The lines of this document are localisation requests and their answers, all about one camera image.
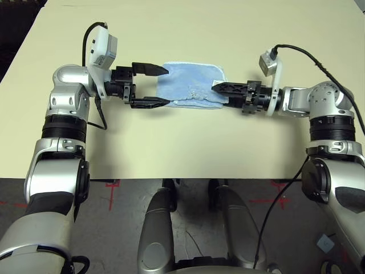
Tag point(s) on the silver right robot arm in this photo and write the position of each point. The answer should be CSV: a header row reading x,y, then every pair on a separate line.
x,y
330,134

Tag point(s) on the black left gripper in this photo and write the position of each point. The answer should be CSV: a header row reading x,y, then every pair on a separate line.
x,y
121,82

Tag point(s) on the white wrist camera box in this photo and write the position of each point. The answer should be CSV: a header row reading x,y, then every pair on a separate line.
x,y
99,42
268,64

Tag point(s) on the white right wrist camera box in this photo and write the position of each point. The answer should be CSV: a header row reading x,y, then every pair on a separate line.
x,y
268,64

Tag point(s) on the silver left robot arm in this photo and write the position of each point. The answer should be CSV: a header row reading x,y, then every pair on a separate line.
x,y
57,177

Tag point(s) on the light blue towel white trim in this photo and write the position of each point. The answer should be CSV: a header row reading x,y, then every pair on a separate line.
x,y
194,77

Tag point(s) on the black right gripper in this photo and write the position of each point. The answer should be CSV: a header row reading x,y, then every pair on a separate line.
x,y
256,98

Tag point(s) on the grey robot leg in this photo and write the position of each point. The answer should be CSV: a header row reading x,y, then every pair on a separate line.
x,y
157,222
239,222

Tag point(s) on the small blue-grey square floor object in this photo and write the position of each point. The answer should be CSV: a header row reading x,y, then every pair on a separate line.
x,y
325,242

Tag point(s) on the grey robot waist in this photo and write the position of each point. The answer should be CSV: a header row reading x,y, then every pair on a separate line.
x,y
222,268

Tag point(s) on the grey robot right leg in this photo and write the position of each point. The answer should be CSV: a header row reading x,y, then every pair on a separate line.
x,y
239,222

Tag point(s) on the grey robot left leg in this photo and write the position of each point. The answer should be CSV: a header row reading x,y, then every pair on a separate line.
x,y
157,222

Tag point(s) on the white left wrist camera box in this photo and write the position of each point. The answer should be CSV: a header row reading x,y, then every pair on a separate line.
x,y
99,42

